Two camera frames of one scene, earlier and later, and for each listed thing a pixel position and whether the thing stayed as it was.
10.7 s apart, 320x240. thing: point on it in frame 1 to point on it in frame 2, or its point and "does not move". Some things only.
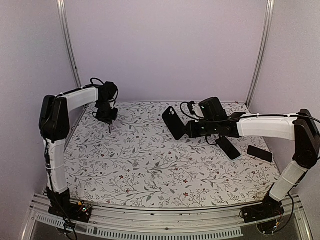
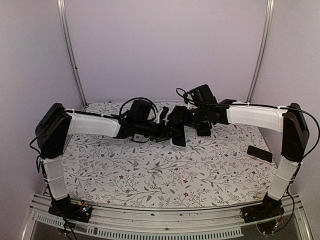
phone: [229, 149] to [178, 137]
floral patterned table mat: [140, 164] does not move
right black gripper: [192, 133] to [179, 116]
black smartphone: [260, 154] does not move
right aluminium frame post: [268, 19] does not move
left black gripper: [108, 120] to [164, 134]
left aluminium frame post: [62, 15] does not move
